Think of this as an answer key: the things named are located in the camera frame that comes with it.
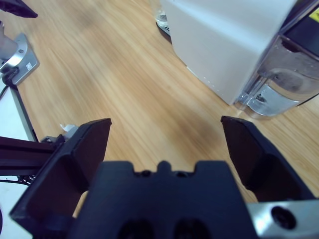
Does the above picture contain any white paper tag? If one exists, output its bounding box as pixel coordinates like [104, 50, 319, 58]
[59, 123, 78, 133]

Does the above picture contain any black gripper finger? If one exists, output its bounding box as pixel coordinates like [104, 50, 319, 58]
[0, 0, 38, 18]
[220, 115, 317, 203]
[9, 118, 112, 239]

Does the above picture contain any dark camera post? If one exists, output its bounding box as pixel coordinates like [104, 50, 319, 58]
[0, 135, 59, 176]

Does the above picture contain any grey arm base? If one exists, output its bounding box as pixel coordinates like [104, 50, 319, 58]
[0, 21, 40, 87]

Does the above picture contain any black base cable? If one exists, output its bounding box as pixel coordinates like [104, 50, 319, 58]
[0, 69, 19, 100]

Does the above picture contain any white capsule coffee machine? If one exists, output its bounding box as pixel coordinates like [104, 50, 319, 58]
[156, 0, 319, 105]

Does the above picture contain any clear glass cup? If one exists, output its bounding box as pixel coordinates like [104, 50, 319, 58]
[149, 0, 170, 28]

